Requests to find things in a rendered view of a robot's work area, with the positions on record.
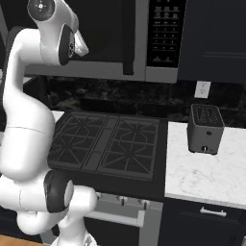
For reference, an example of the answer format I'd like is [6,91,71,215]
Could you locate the silver oven door handle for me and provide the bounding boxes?
[84,209,146,229]

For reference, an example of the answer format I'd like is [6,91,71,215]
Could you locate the white wall outlet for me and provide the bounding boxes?
[193,80,212,100]

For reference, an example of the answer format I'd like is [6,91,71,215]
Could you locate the grey toaster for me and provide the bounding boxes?
[185,103,226,157]

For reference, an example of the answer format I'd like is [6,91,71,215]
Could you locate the dark blue wall cupboard door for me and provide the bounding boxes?
[177,0,246,86]

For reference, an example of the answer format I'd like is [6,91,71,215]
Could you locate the black microwave door handle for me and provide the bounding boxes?
[122,0,136,76]

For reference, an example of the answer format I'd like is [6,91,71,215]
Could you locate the silver microwave oven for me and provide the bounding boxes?
[24,0,187,85]

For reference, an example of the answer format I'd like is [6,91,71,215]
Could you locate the dark blue drawer front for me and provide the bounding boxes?
[158,196,246,246]

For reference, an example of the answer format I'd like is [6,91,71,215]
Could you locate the microwave door with dark window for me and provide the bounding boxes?
[24,0,149,82]

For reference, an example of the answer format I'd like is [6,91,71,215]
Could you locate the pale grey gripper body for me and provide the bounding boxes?
[73,29,90,59]

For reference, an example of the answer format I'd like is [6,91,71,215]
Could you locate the black gas hob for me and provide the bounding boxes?
[47,110,170,204]

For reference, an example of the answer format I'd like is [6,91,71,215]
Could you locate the silver drawer handle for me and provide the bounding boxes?
[199,206,228,218]

